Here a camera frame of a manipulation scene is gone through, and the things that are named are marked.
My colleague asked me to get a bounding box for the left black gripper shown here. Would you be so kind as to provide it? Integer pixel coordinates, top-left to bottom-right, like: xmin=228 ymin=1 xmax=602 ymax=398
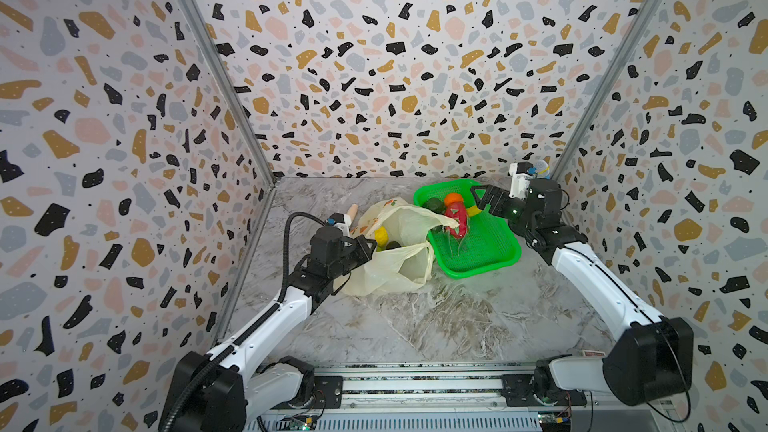
xmin=327 ymin=235 xmax=375 ymax=281

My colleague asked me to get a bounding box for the yellow banana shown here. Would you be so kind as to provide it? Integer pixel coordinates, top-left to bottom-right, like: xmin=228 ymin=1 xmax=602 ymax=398
xmin=466 ymin=205 xmax=482 ymax=217

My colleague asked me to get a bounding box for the pink dragon fruit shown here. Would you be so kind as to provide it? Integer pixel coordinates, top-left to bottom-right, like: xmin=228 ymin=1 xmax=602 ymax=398
xmin=444 ymin=201 xmax=469 ymax=256

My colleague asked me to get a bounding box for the yellow lemon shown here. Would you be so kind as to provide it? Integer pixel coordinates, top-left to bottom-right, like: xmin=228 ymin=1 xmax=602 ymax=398
xmin=374 ymin=226 xmax=389 ymax=248

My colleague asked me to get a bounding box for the cream plastic bag orange print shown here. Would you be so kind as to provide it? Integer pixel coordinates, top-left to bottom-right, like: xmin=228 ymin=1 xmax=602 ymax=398
xmin=335 ymin=197 xmax=459 ymax=297

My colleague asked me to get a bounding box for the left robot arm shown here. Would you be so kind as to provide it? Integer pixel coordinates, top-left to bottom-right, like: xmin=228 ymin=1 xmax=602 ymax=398
xmin=158 ymin=225 xmax=377 ymax=431

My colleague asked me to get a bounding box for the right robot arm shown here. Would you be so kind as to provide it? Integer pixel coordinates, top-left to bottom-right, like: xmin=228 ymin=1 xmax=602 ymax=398
xmin=471 ymin=178 xmax=694 ymax=406

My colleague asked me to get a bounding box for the orange fruit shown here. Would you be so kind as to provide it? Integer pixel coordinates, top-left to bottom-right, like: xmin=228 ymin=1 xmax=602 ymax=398
xmin=443 ymin=192 xmax=464 ymax=207

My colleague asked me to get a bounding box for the green plastic basket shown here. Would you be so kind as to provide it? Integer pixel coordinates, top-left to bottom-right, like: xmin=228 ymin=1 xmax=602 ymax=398
xmin=413 ymin=179 xmax=522 ymax=280

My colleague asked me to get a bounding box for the wooden rolling pin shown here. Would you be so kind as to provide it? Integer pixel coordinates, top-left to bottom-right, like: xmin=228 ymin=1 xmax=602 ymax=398
xmin=344 ymin=204 xmax=358 ymax=226

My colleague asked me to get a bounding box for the blue toy microphone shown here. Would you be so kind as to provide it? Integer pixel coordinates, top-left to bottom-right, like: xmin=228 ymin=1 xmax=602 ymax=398
xmin=532 ymin=160 xmax=550 ymax=178

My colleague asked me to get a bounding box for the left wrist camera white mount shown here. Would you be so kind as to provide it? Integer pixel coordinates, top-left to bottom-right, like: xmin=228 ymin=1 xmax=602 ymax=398
xmin=328 ymin=213 xmax=351 ymax=236

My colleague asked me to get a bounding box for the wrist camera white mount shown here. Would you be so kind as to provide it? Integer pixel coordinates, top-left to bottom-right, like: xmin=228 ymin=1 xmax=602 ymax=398
xmin=509 ymin=161 xmax=535 ymax=199
xmin=328 ymin=213 xmax=351 ymax=236

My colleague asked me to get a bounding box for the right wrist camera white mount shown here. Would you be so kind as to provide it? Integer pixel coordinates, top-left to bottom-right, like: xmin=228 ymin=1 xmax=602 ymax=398
xmin=509 ymin=161 xmax=535 ymax=199

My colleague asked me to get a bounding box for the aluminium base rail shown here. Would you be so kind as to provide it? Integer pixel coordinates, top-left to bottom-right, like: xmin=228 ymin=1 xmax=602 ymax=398
xmin=239 ymin=362 xmax=685 ymax=432

